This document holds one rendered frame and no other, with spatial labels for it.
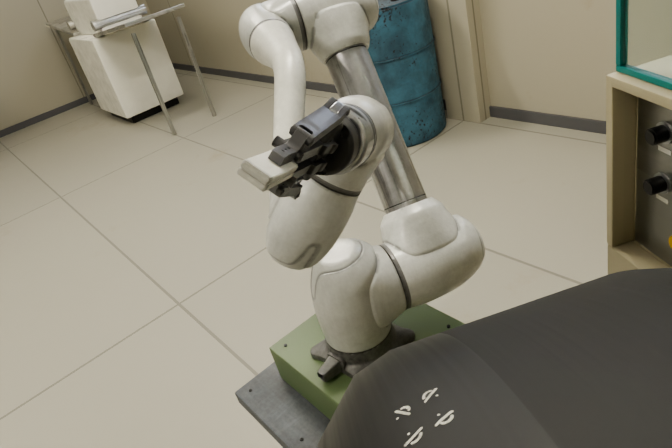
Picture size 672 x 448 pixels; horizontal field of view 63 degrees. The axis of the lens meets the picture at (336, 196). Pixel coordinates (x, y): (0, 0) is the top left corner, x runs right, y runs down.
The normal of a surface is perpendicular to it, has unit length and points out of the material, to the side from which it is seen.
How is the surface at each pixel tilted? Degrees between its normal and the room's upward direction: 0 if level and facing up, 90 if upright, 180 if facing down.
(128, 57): 90
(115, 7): 90
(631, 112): 90
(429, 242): 54
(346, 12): 64
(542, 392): 15
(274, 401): 0
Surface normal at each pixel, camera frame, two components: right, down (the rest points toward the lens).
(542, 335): -0.30, -0.95
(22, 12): 0.63, 0.23
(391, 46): 0.04, 0.47
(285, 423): -0.24, -0.85
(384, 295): 0.36, 0.21
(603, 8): -0.74, 0.47
